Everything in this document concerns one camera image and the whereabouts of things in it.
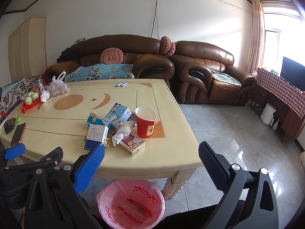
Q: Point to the smartphone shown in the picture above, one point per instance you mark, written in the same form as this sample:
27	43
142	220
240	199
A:
16	139

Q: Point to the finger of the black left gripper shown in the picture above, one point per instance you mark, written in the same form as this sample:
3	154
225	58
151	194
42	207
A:
51	159

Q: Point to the pink curtain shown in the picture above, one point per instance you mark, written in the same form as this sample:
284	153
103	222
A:
257	39

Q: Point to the blue cartoon milk carton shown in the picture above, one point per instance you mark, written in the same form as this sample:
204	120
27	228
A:
118	114

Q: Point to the blue floral sofa blanket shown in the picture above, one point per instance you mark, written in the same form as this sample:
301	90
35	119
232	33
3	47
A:
101	72

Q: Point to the brown leather long sofa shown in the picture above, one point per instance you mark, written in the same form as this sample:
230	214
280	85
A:
143	54

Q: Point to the brown leather armchair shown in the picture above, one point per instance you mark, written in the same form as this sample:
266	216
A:
193	83

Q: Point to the black television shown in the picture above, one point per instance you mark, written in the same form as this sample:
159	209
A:
293	73

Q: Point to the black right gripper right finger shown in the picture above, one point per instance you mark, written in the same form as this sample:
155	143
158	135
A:
216	165

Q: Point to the glass jar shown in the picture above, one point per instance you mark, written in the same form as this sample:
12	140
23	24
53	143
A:
40	84

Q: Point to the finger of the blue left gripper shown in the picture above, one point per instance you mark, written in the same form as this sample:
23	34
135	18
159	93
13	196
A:
14	152

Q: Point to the beige coffee table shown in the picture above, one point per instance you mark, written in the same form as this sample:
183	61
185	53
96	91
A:
162	144

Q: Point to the black orange small box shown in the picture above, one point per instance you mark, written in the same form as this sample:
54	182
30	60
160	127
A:
132	117

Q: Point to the white appliance on floor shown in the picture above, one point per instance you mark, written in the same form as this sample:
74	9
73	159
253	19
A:
267	116

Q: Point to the wooden tv cabinet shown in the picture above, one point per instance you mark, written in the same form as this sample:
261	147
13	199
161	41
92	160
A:
289	121

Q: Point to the two small battery packs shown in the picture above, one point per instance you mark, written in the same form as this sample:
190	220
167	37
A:
121	84

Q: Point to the checkered red tablecloth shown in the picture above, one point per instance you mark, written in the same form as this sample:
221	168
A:
290	95

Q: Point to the red tray with green apples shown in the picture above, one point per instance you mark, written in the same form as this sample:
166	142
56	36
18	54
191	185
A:
31	100

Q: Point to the yellow snack wrapper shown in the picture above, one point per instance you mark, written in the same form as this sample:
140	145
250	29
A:
108	141

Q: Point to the small white plastic bag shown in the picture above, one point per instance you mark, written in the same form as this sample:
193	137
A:
45	95

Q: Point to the plastic bag of nuts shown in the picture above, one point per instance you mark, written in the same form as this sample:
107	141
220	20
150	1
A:
58	86

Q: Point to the white blue medicine box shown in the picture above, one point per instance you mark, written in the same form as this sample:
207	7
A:
97	134

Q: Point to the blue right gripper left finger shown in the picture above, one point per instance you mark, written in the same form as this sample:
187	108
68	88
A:
87	166

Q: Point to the beige wardrobe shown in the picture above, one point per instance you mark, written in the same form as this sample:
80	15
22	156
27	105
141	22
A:
26	49

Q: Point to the red paper cup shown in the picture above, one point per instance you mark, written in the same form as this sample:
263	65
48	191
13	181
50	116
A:
145	121

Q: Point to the blue armchair seat cloth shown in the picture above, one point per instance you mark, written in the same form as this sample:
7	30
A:
226	78

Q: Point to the white tissue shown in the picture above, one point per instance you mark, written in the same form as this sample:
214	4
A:
122	130

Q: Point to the blue bear medicine box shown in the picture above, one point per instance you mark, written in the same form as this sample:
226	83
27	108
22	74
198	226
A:
94	119

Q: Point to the pink round cushion on armrest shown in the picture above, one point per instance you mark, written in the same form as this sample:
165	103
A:
167	47

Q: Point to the playing card box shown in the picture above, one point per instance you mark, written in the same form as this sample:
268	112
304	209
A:
132	144

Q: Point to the pink lined trash bin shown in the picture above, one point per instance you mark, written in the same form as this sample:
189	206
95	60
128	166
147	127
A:
131	204

